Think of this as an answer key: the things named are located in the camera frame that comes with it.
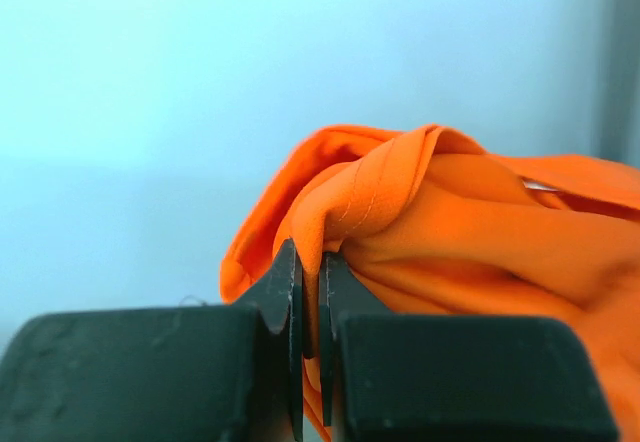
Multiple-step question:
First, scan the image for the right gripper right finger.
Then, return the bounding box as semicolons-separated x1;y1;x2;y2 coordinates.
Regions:
318;253;620;441

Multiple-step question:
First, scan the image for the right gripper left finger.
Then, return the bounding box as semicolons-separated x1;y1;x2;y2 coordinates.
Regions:
1;241;304;441

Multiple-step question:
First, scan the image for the orange t shirt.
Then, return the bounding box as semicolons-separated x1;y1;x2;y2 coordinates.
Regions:
219;125;639;441

